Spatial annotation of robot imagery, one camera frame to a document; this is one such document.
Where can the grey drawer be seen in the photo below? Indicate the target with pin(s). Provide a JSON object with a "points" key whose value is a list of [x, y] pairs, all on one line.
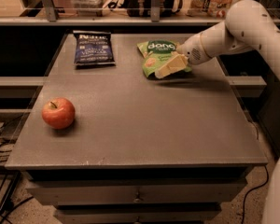
{"points": [[135, 192], [138, 213]]}

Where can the grey lower drawer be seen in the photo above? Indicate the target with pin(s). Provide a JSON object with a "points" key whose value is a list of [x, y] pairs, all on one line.
{"points": [[138, 213]]}

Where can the grey metal shelf rail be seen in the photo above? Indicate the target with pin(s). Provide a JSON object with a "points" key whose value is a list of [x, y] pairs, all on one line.
{"points": [[108, 21]]}

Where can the blue chip bag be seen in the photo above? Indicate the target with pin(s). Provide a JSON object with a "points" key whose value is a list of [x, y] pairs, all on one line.
{"points": [[93, 48]]}

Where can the red apple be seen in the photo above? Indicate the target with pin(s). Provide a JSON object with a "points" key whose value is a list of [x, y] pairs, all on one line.
{"points": [[58, 113]]}

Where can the green rice chip bag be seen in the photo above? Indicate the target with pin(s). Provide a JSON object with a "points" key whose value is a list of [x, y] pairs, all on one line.
{"points": [[156, 53]]}

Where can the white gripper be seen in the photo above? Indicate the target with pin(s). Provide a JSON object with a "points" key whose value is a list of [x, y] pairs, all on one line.
{"points": [[191, 49]]}

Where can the grey upper drawer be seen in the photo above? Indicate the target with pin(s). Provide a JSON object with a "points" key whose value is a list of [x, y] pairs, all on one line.
{"points": [[135, 192]]}

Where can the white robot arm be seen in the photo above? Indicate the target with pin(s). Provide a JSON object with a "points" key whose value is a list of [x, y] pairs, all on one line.
{"points": [[247, 26]]}

